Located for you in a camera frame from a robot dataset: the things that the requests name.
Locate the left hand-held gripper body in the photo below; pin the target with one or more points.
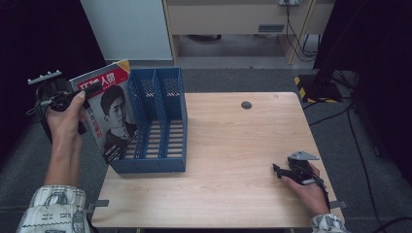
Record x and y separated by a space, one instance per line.
55 93

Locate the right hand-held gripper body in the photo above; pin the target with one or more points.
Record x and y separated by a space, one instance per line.
299 171

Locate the magazine with portrait cover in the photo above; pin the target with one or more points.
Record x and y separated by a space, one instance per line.
113 110

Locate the blue plastic file rack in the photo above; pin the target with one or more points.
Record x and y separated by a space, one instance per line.
168 142

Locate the person's right hand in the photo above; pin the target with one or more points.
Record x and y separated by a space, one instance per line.
311 197

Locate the person's left hand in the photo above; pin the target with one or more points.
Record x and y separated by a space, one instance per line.
64 126

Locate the grey tape strip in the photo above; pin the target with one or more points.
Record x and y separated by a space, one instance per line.
343 204
102 203

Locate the black curtain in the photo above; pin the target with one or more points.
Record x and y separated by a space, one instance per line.
382 64
39 39

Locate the white cabinet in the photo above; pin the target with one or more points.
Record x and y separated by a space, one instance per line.
129 29

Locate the black stand base striped tape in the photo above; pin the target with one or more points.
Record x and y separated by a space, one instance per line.
320 89

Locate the light wooden desk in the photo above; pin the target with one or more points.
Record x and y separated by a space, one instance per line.
226 16

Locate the white power strip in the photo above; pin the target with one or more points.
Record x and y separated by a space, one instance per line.
290 2

